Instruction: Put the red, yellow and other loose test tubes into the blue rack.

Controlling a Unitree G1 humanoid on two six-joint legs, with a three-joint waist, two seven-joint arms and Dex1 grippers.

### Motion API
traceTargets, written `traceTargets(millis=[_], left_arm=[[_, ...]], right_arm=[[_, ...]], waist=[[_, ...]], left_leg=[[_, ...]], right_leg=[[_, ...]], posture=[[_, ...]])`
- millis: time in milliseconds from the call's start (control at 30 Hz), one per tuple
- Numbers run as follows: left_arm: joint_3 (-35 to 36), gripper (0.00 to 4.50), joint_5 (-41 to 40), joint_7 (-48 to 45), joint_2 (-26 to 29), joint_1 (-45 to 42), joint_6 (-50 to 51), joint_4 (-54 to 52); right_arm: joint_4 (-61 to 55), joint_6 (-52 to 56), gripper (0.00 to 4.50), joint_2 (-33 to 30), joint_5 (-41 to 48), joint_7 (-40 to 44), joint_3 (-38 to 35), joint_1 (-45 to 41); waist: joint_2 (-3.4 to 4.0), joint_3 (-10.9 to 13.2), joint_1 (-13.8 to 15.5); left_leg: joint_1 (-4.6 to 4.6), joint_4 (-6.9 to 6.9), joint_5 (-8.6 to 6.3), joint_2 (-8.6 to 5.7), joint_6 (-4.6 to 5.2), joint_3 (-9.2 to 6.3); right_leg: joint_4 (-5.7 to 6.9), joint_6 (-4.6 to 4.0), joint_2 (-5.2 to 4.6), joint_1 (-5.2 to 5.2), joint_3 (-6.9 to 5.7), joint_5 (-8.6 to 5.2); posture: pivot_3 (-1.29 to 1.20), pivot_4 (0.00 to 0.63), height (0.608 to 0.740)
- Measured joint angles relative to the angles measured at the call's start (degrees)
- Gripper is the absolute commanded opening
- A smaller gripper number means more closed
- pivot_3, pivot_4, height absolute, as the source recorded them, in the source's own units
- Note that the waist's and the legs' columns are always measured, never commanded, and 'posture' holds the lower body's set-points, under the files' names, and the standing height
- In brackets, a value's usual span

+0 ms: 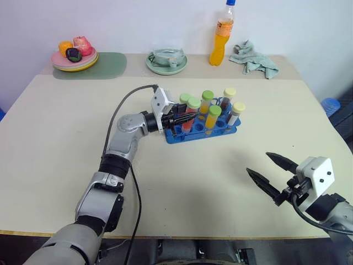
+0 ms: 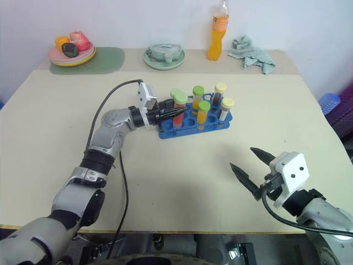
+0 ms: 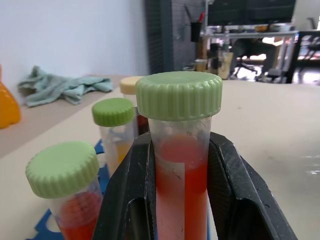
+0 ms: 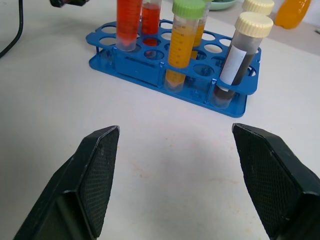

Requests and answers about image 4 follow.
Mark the orange drink plastic bottle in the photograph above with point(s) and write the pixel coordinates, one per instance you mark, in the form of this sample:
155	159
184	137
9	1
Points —
292	15

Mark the red liquid tube green cap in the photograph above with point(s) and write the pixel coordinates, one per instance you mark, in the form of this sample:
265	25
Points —
128	25
151	22

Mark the orange liquid tube green cap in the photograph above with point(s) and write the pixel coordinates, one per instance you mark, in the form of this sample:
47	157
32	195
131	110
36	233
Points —
178	47
201	32

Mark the brown liquid tube cream cap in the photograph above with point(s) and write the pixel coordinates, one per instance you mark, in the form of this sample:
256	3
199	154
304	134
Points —
258	6
252	25

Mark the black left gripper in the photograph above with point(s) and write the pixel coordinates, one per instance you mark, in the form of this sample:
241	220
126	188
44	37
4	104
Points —
70	2

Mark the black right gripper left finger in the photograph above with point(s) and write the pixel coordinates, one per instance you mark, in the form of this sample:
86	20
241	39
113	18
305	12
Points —
75	187

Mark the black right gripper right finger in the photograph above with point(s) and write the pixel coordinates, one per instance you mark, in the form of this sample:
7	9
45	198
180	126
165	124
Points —
275	180

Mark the blue test tube rack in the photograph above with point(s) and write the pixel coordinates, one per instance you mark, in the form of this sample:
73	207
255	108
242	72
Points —
137	67

